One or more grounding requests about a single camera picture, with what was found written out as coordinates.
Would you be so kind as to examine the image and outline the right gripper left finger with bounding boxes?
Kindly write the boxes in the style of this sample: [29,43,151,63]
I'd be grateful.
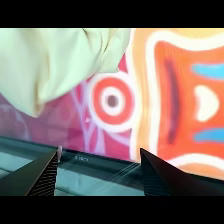
[0,149,60,197]

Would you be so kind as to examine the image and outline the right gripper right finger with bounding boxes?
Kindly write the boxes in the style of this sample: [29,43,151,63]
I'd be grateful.
[139,147,224,197]

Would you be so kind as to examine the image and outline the pale yellow shirt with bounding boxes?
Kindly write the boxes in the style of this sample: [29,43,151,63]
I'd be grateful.
[0,28,132,118]

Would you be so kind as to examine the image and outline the silver frame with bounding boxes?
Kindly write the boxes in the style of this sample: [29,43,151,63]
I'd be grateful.
[0,136,214,197]

